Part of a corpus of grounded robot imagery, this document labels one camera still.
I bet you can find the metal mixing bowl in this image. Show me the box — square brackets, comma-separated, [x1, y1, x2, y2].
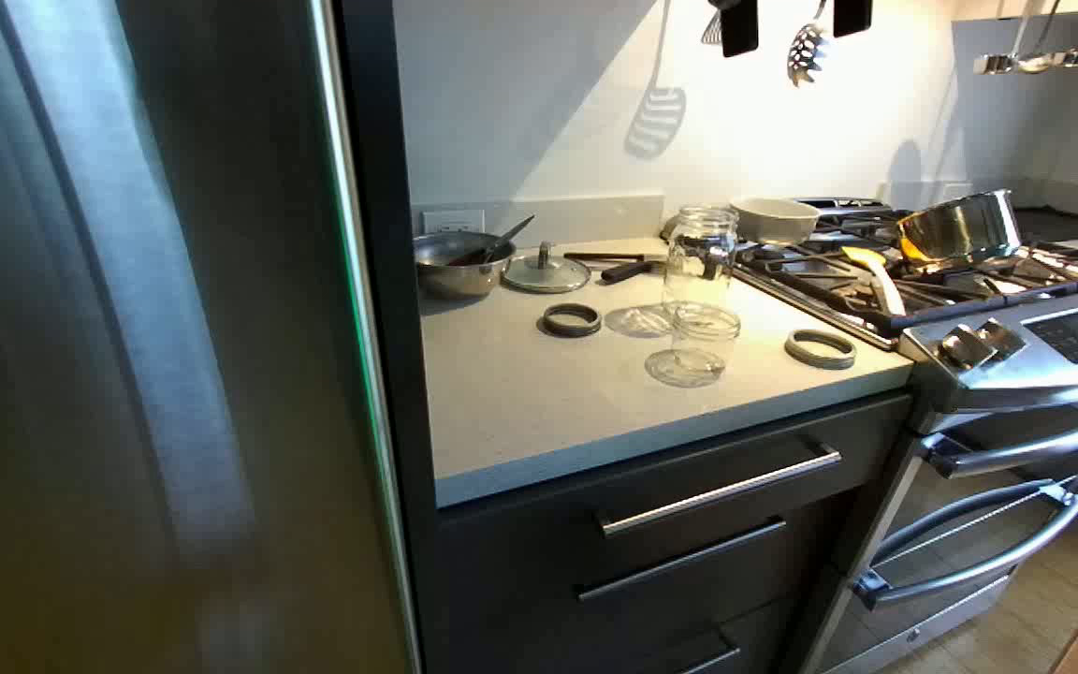
[411, 229, 521, 302]

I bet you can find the metal oven drawer handle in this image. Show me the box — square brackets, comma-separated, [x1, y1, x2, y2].
[851, 479, 1078, 614]

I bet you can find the dark jar ring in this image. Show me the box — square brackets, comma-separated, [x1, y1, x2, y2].
[539, 298, 605, 340]

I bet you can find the utensil in metal bowl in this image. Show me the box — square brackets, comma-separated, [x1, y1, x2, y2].
[476, 213, 539, 267]

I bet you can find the black-handled kitchen tool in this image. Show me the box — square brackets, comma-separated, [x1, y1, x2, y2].
[561, 248, 666, 283]

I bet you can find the long metal drawer handle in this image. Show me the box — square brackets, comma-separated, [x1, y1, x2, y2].
[682, 645, 744, 674]
[597, 446, 846, 544]
[572, 515, 792, 605]

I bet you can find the clear glass jar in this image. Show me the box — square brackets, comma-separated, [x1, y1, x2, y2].
[657, 207, 741, 330]

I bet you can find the dark grey drawer cabinet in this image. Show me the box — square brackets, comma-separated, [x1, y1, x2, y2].
[419, 384, 918, 674]

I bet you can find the patterned glass lid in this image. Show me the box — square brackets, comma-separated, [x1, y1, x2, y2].
[638, 343, 730, 391]
[602, 298, 682, 340]

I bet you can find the stainless steel refrigerator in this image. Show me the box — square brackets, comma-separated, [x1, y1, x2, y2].
[0, 0, 424, 674]

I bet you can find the stainless steel gas range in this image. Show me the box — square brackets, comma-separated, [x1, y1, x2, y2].
[738, 192, 1078, 674]

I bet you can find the tilted stainless steel pot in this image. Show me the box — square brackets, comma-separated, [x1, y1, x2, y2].
[895, 185, 1024, 274]

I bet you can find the metal oven door handle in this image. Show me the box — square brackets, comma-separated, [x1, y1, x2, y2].
[918, 399, 1078, 479]

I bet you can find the white frying pan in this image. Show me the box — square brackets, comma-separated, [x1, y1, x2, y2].
[730, 194, 823, 248]

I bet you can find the hanging slotted metal spatula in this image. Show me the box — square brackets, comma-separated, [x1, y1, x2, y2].
[781, 0, 833, 91]

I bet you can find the silver stove knob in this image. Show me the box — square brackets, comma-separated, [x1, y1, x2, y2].
[977, 313, 1029, 359]
[937, 325, 1000, 375]

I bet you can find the light jar ring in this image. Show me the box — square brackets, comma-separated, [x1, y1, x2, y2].
[781, 325, 861, 371]

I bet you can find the wooden spatula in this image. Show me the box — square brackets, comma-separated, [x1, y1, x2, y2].
[838, 242, 912, 318]

